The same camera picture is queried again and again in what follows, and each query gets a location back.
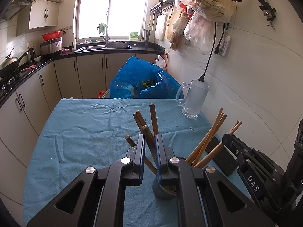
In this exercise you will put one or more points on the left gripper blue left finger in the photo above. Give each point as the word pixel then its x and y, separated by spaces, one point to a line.
pixel 134 176

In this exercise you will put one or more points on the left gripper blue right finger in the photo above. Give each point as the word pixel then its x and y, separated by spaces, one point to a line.
pixel 165 175

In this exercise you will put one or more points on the wooden chopstick long dark tip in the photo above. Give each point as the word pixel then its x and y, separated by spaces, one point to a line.
pixel 150 141

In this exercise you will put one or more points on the wooden chopstick pair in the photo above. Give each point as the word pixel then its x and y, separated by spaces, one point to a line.
pixel 137 120
pixel 216 150

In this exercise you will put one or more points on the dark grey utensil holder cup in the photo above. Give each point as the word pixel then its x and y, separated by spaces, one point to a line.
pixel 164 193

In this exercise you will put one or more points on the wooden chopstick vertical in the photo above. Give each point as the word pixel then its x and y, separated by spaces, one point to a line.
pixel 154 118

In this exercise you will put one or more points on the wooden chopstick apart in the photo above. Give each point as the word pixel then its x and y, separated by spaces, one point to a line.
pixel 208 139

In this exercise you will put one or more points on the kitchen sink faucet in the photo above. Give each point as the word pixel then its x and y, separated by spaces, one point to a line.
pixel 102 28

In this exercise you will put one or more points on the black flat bar on table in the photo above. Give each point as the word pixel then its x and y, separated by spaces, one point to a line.
pixel 224 159

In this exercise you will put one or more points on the clear glass beer mug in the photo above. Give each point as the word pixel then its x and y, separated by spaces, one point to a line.
pixel 194 100

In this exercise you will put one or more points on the blue terry table cloth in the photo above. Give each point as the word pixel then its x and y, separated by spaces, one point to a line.
pixel 82 133

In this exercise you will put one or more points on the blue plastic bag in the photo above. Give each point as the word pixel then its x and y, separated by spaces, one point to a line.
pixel 138 78

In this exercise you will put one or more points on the silver rice cooker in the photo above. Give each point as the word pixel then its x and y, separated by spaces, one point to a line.
pixel 54 46

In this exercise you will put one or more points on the steel kettle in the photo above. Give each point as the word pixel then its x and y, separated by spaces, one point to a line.
pixel 31 55

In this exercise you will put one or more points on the red plastic basin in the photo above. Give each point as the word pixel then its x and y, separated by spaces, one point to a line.
pixel 51 35

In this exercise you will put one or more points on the hanging plastic bags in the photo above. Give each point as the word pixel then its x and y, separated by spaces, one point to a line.
pixel 193 22

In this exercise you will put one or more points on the silver range hood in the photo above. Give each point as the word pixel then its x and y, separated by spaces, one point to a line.
pixel 14 8

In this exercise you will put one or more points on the white wall socket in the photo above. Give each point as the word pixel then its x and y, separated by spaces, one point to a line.
pixel 224 45

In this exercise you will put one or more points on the wall mounted utensil rack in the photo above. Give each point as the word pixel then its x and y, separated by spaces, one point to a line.
pixel 160 7

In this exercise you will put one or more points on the black wok with handle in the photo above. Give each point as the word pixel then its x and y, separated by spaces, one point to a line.
pixel 11 63

